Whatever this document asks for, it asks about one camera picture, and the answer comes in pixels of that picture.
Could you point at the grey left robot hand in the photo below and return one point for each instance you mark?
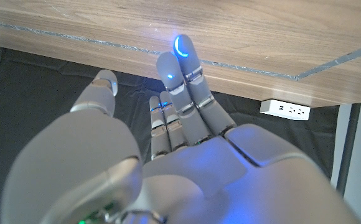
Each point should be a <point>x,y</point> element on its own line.
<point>199,174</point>

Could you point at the white power strip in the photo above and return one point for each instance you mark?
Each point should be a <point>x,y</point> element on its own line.
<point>284,109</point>

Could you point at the black backdrop stand pole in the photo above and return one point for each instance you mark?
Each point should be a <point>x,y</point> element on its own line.
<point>348,149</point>

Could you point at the black backdrop curtain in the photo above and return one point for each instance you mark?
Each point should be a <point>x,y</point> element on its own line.
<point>28,87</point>

